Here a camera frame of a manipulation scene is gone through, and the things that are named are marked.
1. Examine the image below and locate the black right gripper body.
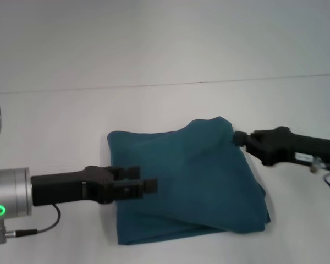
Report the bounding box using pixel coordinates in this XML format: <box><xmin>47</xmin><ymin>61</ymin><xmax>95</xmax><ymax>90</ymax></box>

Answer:
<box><xmin>244</xmin><ymin>125</ymin><xmax>330</xmax><ymax>167</ymax></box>

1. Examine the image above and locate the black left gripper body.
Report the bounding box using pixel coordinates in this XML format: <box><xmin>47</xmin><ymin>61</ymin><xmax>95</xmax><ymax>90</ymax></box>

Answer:
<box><xmin>30</xmin><ymin>164</ymin><xmax>121</xmax><ymax>207</ymax></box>

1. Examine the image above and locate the teal blue printed t-shirt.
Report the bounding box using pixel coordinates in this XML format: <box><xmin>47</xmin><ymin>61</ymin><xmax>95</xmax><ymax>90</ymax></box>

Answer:
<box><xmin>107</xmin><ymin>115</ymin><xmax>272</xmax><ymax>246</ymax></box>

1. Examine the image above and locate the left gripper cable with connectors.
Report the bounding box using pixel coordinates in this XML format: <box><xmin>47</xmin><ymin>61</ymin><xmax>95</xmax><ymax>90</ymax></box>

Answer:
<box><xmin>0</xmin><ymin>203</ymin><xmax>62</xmax><ymax>245</ymax></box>

